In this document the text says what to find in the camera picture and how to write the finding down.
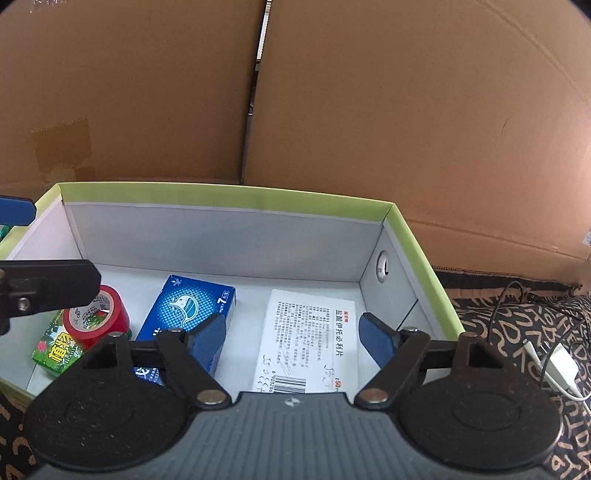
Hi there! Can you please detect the white charger with cable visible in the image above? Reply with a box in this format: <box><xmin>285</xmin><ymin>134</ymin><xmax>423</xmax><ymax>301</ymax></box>
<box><xmin>488</xmin><ymin>279</ymin><xmax>591</xmax><ymax>384</ymax></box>

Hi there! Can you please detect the blue tissue box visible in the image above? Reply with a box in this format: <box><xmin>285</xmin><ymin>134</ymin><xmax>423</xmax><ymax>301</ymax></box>
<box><xmin>133</xmin><ymin>274</ymin><xmax>237</xmax><ymax>385</ymax></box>

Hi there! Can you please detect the white charger adapter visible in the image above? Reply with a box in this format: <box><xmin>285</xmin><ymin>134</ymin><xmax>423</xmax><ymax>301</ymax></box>
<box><xmin>546</xmin><ymin>344</ymin><xmax>581</xmax><ymax>394</ymax></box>

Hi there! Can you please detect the large brown cardboard panel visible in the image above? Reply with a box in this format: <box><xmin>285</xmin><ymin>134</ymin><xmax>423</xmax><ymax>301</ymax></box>
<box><xmin>0</xmin><ymin>0</ymin><xmax>267</xmax><ymax>186</ymax></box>

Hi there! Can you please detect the green cardboard storage box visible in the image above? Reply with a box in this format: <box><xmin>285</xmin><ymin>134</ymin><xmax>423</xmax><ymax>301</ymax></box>
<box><xmin>0</xmin><ymin>181</ymin><xmax>465</xmax><ymax>403</ymax></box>

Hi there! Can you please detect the black letter-print cloth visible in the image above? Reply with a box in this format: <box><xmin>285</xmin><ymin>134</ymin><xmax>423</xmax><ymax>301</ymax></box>
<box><xmin>0</xmin><ymin>265</ymin><xmax>591</xmax><ymax>480</ymax></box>

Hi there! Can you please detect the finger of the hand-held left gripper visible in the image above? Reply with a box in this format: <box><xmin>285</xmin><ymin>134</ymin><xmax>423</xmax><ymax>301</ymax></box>
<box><xmin>0</xmin><ymin>259</ymin><xmax>102</xmax><ymax>336</ymax></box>
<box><xmin>0</xmin><ymin>196</ymin><xmax>37</xmax><ymax>227</ymax></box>

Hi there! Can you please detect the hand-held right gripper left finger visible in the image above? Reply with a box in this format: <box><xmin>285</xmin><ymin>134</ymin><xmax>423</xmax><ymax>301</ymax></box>
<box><xmin>84</xmin><ymin>313</ymin><xmax>232</xmax><ymax>411</ymax></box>

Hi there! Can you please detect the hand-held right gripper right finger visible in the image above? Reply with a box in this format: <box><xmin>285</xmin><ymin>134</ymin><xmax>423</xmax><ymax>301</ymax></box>
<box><xmin>353</xmin><ymin>311</ymin><xmax>507</xmax><ymax>411</ymax></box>

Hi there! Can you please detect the white medicine box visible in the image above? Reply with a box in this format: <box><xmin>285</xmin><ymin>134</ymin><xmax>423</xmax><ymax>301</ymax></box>
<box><xmin>253</xmin><ymin>288</ymin><xmax>359</xmax><ymax>396</ymax></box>

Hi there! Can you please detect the white cable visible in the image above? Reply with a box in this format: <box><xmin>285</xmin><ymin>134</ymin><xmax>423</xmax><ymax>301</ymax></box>
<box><xmin>523</xmin><ymin>339</ymin><xmax>588</xmax><ymax>403</ymax></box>

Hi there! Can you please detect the green snack packet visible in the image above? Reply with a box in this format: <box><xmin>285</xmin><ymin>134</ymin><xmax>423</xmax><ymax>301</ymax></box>
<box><xmin>31</xmin><ymin>309</ymin><xmax>89</xmax><ymax>376</ymax></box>

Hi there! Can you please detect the red tape roll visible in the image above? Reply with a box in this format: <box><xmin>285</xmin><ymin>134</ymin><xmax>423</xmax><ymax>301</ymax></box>
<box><xmin>62</xmin><ymin>285</ymin><xmax>133</xmax><ymax>352</ymax></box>

